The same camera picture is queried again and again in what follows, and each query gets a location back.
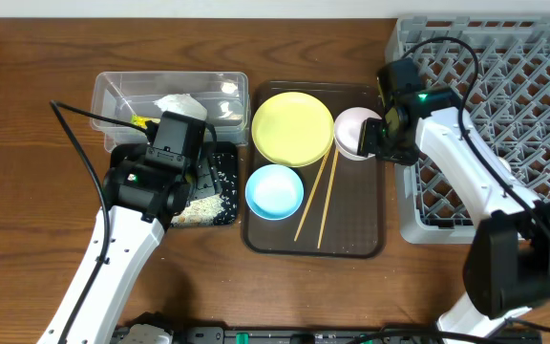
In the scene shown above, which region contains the white napkin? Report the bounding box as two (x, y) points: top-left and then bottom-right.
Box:
(154, 94), (207, 121)

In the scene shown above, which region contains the green yellow snack wrapper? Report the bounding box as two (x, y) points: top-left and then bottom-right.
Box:
(131, 114), (160, 128)

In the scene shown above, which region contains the pink bowl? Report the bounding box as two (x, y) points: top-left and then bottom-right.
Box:
(334, 107), (381, 161)

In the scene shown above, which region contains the wooden chopstick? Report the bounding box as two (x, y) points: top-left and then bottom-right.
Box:
(317, 146), (339, 249)
(294, 148), (331, 242)

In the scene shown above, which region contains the rice food waste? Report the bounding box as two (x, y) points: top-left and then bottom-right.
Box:
(170, 152), (238, 226)

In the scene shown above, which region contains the yellow plate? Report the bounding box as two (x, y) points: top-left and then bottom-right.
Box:
(251, 92), (334, 167)

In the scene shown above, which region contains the light blue bowl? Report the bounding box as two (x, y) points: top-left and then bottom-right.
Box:
(244, 164), (305, 221)

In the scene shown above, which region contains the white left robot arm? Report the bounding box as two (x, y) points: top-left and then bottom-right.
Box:
(39, 112), (222, 343)

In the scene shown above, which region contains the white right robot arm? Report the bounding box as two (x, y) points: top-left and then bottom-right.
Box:
(357, 58), (550, 343)

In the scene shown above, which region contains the grey dishwasher rack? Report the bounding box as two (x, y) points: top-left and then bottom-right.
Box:
(385, 15), (550, 245)

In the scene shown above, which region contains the black tray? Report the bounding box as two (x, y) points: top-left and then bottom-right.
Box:
(101, 142), (239, 229)

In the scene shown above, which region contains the clear plastic bin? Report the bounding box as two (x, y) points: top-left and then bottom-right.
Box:
(92, 71), (250, 145)

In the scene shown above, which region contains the brown serving tray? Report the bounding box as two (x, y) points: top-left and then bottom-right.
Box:
(240, 81), (388, 259)

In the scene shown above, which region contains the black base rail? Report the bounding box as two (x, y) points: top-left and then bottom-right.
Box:
(112, 312), (543, 344)

